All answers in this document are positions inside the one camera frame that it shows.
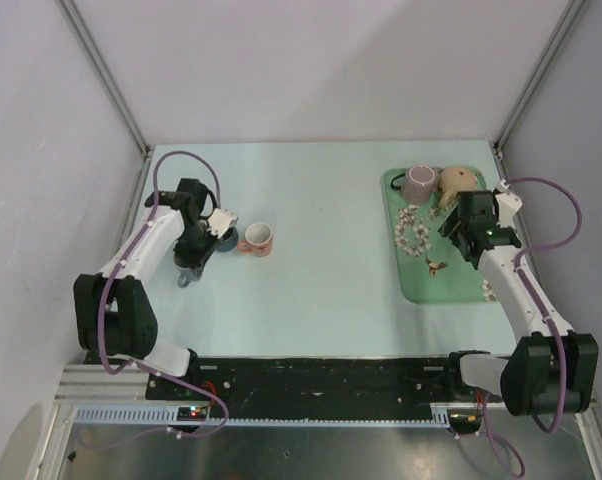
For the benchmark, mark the mauve upside-down mug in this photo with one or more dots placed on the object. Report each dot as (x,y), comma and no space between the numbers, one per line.
(419,184)

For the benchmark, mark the right aluminium frame post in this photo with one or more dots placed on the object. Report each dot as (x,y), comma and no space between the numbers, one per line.
(559,37)

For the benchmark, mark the grey cable duct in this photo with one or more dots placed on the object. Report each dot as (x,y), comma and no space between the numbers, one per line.
(174,415)

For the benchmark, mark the small blue-grey cup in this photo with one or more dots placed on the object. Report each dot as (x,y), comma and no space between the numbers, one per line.
(187,277)

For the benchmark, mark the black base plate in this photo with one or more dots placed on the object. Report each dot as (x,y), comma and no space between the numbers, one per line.
(290,389)

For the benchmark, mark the green floral tray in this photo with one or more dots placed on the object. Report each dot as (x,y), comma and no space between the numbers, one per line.
(431,270)

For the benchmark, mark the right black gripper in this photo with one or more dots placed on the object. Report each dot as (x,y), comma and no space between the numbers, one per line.
(449,225)

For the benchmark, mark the salmon pink mug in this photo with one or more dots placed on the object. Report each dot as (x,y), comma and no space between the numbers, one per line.
(258,240)

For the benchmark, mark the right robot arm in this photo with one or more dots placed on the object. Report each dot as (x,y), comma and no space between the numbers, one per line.
(552,368)

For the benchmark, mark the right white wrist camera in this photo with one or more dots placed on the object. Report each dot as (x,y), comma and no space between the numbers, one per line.
(508,204)

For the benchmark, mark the aluminium frame post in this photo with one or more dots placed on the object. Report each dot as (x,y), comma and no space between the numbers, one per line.
(559,37)
(87,43)

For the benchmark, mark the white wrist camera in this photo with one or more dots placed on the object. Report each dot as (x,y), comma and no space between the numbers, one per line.
(508,204)
(220,222)

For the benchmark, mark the left aluminium frame post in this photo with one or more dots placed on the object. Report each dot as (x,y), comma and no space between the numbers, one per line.
(87,43)

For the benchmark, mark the blue mug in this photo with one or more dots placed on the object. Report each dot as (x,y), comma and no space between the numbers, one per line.
(228,241)

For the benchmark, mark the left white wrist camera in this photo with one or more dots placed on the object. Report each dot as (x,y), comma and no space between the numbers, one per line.
(220,222)

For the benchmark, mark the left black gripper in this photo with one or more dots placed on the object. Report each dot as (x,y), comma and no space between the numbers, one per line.
(200,259)

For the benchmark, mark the tan ceramic teapot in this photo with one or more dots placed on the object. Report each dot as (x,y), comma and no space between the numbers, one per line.
(452,181)

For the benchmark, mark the small circuit board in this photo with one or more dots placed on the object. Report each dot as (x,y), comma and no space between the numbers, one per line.
(193,412)

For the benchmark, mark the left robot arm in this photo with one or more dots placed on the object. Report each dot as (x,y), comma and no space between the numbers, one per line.
(113,311)

